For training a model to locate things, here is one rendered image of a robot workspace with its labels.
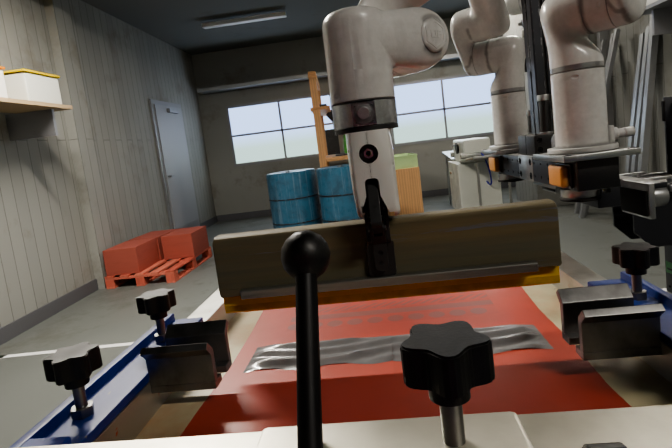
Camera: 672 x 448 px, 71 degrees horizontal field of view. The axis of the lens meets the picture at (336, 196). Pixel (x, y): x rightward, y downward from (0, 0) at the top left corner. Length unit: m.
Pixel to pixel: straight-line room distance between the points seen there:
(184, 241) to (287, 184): 1.35
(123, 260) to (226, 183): 4.23
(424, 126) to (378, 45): 8.44
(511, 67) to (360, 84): 0.94
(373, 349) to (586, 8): 0.72
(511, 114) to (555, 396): 1.01
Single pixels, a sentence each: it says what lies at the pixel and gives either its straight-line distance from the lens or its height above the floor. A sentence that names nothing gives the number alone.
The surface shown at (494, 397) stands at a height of 0.96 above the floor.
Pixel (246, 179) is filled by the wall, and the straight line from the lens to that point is 9.21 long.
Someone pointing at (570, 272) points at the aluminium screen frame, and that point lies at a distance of 0.76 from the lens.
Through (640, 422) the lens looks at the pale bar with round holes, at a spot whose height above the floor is 1.04.
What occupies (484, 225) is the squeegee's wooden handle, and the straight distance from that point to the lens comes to 0.57.
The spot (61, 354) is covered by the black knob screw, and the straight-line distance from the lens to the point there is 0.50.
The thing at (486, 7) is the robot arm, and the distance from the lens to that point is 1.38.
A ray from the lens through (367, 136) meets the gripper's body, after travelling 0.52.
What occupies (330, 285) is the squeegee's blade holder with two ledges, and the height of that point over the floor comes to 1.05.
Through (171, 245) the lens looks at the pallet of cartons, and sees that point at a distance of 5.78.
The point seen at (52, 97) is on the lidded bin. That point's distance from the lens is 4.64.
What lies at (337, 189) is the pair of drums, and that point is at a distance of 5.42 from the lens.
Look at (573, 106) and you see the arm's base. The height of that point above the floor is 1.23.
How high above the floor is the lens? 1.21
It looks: 6 degrees down
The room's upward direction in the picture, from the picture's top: 7 degrees counter-clockwise
